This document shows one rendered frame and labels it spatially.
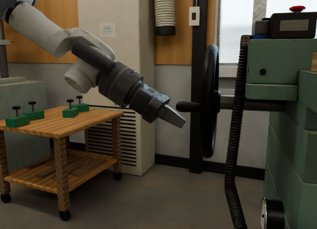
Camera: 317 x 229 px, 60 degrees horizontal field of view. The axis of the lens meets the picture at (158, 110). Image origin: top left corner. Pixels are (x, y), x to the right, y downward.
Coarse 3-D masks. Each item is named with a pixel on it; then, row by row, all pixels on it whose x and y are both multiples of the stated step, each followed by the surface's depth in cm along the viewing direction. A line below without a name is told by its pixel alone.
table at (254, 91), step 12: (300, 72) 52; (312, 72) 45; (252, 84) 55; (264, 84) 55; (276, 84) 55; (288, 84) 55; (300, 84) 52; (312, 84) 44; (252, 96) 55; (264, 96) 55; (276, 96) 54; (288, 96) 54; (300, 96) 51; (312, 96) 44; (312, 108) 44
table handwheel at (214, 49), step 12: (216, 48) 65; (204, 60) 61; (216, 60) 62; (204, 72) 59; (216, 72) 79; (204, 84) 58; (216, 84) 81; (204, 96) 57; (216, 96) 68; (228, 96) 69; (204, 108) 57; (216, 108) 68; (228, 108) 69; (252, 108) 67; (264, 108) 67; (276, 108) 66; (204, 120) 58; (216, 120) 82; (204, 132) 59; (204, 144) 61; (204, 156) 66
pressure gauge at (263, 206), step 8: (264, 200) 46; (272, 200) 46; (280, 200) 46; (264, 208) 46; (272, 208) 44; (280, 208) 44; (264, 216) 46; (272, 216) 44; (280, 216) 43; (264, 224) 44; (272, 224) 43; (280, 224) 43
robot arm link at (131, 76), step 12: (120, 72) 61; (132, 72) 62; (120, 84) 60; (132, 84) 60; (144, 84) 63; (108, 96) 62; (120, 96) 61; (132, 96) 61; (144, 96) 59; (156, 96) 60; (132, 108) 61; (144, 108) 60; (156, 108) 57
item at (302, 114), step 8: (288, 104) 61; (296, 104) 54; (288, 112) 61; (296, 112) 54; (304, 112) 48; (312, 112) 47; (296, 120) 53; (304, 120) 48; (312, 120) 47; (304, 128) 48; (312, 128) 48
